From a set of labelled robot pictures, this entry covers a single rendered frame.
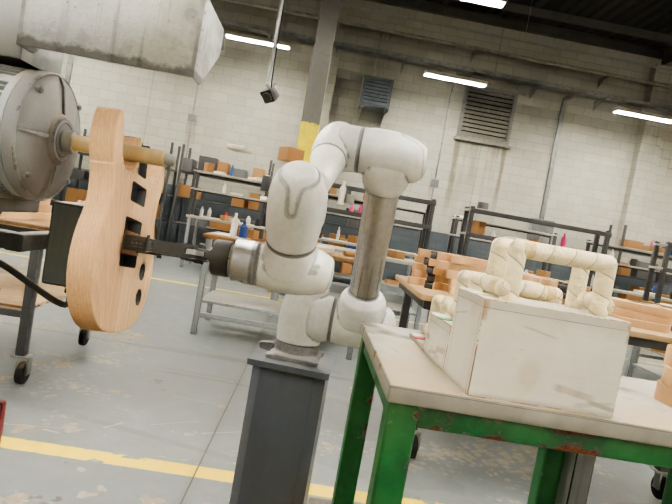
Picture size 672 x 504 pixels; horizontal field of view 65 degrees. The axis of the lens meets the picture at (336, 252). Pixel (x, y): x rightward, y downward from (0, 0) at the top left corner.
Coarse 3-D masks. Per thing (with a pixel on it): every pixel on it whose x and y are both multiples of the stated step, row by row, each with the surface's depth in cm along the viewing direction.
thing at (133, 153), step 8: (80, 136) 105; (72, 144) 104; (80, 144) 104; (88, 144) 104; (128, 144) 106; (88, 152) 105; (128, 152) 105; (136, 152) 105; (144, 152) 105; (152, 152) 105; (160, 152) 105; (128, 160) 106; (136, 160) 106; (144, 160) 105; (152, 160) 105; (160, 160) 105
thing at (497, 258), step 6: (492, 246) 101; (498, 246) 100; (492, 252) 101; (498, 252) 100; (504, 252) 100; (492, 258) 100; (498, 258) 100; (504, 258) 100; (492, 264) 100; (498, 264) 100; (504, 264) 100; (486, 270) 102; (492, 270) 100; (498, 270) 100; (498, 276) 100
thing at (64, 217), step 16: (64, 208) 125; (80, 208) 125; (64, 224) 125; (48, 240) 125; (64, 240) 126; (48, 256) 126; (64, 256) 126; (16, 272) 125; (48, 272) 126; (64, 272) 126; (32, 288) 127; (64, 288) 130; (64, 304) 130
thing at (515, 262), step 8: (512, 248) 92; (520, 248) 92; (512, 256) 92; (520, 256) 92; (512, 264) 92; (520, 264) 92; (504, 272) 93; (512, 272) 92; (520, 272) 92; (512, 280) 92; (520, 280) 92; (512, 288) 92; (504, 296) 92; (512, 296) 92
